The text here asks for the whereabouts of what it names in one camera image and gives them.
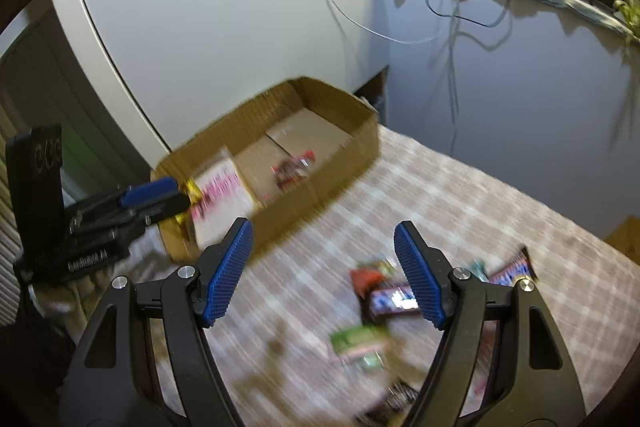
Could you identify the brown cardboard piece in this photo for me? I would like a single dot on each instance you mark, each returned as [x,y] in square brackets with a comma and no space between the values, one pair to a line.
[625,237]

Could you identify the cream cloth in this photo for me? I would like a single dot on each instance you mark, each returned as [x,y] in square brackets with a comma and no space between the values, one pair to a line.
[75,299]

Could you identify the green snack packet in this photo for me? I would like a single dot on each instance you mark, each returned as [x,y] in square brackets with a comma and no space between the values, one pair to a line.
[357,339]

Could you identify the white pink snack packet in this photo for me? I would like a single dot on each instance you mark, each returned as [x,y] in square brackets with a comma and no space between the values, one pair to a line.
[220,192]

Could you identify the checked beige blanket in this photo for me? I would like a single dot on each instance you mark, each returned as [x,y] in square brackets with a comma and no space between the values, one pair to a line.
[450,207]

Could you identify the green potted plant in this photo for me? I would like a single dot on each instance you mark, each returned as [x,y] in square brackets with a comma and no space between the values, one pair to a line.
[627,7]

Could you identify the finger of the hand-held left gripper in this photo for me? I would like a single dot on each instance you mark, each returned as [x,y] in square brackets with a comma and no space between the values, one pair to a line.
[150,193]
[167,208]

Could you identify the red dark snack packet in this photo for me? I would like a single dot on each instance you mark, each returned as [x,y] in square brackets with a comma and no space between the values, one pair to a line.
[292,169]

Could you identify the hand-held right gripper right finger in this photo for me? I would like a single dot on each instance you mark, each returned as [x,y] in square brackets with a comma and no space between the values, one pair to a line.
[420,277]

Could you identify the white wardrobe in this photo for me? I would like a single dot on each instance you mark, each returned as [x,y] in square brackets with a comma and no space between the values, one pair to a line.
[200,7]

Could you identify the gold snack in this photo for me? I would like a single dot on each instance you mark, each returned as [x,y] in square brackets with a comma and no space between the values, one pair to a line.
[192,189]

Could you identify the brown cardboard box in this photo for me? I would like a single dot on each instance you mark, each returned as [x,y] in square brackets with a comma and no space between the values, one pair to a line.
[340,162]

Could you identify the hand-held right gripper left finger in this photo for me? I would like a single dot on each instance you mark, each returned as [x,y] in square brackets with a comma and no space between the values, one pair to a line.
[230,272]

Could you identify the teal snack packet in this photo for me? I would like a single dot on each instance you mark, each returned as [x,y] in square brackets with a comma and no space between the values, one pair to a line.
[479,269]

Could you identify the orange red snack packet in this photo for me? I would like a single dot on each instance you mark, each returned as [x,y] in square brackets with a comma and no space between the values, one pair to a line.
[367,279]

